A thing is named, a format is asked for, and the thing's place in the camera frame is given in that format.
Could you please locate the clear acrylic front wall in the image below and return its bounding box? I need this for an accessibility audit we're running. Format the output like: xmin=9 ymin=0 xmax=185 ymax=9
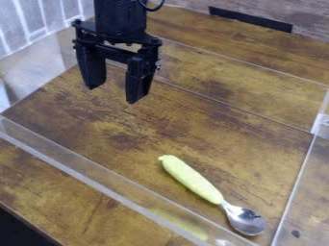
xmin=0 ymin=115 xmax=257 ymax=246

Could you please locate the black cable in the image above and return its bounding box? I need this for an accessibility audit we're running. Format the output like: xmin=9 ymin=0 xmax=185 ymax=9
xmin=136 ymin=0 xmax=166 ymax=12

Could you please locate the clear acrylic wall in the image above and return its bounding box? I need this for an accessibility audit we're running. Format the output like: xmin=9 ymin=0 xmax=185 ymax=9
xmin=0 ymin=115 xmax=257 ymax=246
xmin=272 ymin=90 xmax=329 ymax=246
xmin=0 ymin=27 xmax=78 ymax=117

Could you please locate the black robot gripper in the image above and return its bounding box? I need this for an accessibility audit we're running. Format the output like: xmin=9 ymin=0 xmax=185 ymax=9
xmin=72 ymin=0 xmax=163 ymax=104

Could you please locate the clear acrylic right wall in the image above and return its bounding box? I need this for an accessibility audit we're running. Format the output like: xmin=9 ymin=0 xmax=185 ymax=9
xmin=272 ymin=90 xmax=329 ymax=246

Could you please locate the clear acrylic left wall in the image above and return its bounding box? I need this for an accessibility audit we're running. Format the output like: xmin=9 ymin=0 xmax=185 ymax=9
xmin=0 ymin=27 xmax=78 ymax=117

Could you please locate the green handled metal spoon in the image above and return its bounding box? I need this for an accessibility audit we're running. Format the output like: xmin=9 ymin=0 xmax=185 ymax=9
xmin=158 ymin=155 xmax=266 ymax=236

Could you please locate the black strip on table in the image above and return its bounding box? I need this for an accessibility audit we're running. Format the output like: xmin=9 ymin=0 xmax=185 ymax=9
xmin=209 ymin=6 xmax=293 ymax=33

